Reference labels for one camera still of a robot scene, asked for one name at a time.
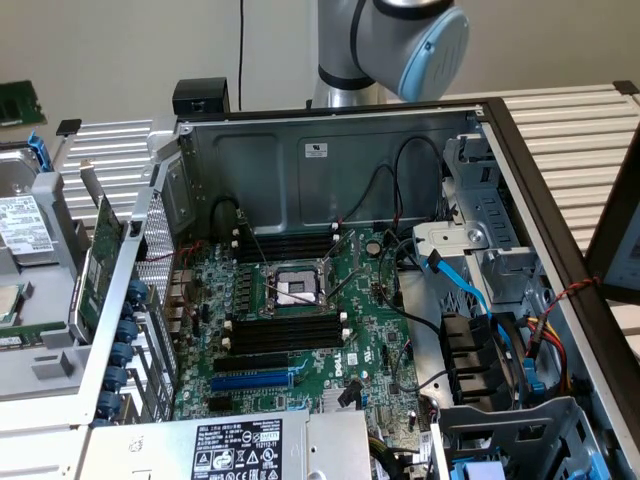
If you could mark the silver hard disk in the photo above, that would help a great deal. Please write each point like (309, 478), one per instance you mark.
(20, 220)

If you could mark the black box device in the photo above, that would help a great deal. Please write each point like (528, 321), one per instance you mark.
(200, 95)

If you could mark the black framed panel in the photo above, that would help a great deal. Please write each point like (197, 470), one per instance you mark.
(620, 225)

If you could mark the silver CPU chip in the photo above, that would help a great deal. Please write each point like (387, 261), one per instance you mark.
(12, 302)

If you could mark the blue drive rail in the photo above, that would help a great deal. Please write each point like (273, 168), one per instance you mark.
(532, 380)

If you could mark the green motherboard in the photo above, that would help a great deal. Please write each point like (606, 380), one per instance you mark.
(350, 325)

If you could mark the grey power supply unit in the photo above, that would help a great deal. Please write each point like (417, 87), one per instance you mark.
(175, 450)

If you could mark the thin metal locking lever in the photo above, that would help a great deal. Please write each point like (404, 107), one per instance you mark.
(292, 294)
(256, 239)

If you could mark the green RAM stick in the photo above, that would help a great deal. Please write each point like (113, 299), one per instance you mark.
(30, 336)
(20, 102)

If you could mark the black slat end cap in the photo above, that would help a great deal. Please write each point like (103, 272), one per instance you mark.
(68, 127)
(626, 86)

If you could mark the silver rear port block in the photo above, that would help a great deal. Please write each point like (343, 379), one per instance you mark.
(177, 310)
(177, 327)
(181, 294)
(181, 278)

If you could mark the grey perforated drive cage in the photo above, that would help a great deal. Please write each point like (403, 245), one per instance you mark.
(500, 425)

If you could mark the blue slot cover latch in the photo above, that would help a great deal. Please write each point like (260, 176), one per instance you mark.
(117, 378)
(136, 291)
(121, 355)
(110, 402)
(126, 332)

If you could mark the black plastic fan duct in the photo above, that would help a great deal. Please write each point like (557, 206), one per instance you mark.
(470, 350)

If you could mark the silver finned heatsink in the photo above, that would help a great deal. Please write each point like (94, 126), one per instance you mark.
(340, 399)

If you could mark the long black expansion slot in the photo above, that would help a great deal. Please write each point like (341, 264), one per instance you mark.
(250, 363)

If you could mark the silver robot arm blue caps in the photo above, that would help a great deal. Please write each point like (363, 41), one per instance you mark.
(390, 40)

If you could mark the RAM slot white latches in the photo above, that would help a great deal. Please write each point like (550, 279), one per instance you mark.
(285, 249)
(285, 236)
(285, 332)
(285, 352)

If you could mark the grey metal disk bay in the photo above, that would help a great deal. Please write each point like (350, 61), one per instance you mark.
(450, 235)

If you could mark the blue disk bracket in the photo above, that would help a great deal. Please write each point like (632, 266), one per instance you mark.
(42, 155)

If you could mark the green graphics card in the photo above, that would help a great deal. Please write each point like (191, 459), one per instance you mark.
(97, 260)

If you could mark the blue expansion slot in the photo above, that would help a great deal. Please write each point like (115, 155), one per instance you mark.
(250, 383)

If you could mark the grey parts rack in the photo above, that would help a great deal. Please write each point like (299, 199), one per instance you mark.
(55, 310)

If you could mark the white case label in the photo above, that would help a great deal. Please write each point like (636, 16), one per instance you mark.
(315, 149)

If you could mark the grey metal PC case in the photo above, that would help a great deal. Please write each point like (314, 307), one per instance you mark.
(280, 175)

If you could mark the blue plastic piece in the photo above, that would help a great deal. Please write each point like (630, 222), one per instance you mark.
(472, 471)

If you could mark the CPU socket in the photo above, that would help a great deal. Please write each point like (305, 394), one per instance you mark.
(292, 289)

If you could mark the round coin battery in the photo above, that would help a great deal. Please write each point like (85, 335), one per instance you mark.
(372, 246)

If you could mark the short black expansion slot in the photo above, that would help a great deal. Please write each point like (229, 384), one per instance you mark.
(223, 405)

